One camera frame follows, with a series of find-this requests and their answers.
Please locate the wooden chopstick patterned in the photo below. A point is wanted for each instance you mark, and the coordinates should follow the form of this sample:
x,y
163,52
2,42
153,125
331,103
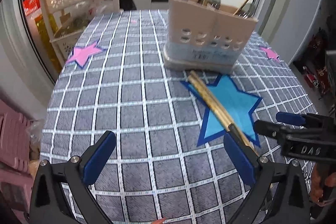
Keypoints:
x,y
212,95

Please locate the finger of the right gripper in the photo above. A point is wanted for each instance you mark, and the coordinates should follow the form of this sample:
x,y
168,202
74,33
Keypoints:
x,y
294,119
271,130

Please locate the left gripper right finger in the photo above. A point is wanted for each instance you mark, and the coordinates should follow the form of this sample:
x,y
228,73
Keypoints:
x,y
279,186

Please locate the wooden chopstick blue tip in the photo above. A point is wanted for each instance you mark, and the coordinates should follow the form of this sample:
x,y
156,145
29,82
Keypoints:
x,y
215,103

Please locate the grey checkered tablecloth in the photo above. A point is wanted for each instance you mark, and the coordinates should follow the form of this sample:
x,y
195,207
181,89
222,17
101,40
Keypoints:
x,y
157,169

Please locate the beige perforated storage rack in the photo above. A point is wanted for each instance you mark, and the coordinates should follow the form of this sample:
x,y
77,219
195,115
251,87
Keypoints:
x,y
59,15

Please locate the beige utensil holder caddy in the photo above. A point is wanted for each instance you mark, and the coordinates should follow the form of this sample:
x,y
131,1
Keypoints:
x,y
204,38

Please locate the operator right hand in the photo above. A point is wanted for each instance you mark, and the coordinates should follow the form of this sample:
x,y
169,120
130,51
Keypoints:
x,y
320,178

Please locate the pink plastic stool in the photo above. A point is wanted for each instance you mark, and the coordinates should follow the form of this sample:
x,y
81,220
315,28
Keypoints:
x,y
16,181

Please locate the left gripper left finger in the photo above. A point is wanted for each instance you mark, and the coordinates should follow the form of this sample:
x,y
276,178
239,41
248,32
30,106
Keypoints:
x,y
48,202

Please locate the red plastic basket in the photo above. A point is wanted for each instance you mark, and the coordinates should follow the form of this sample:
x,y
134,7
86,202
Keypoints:
x,y
30,6

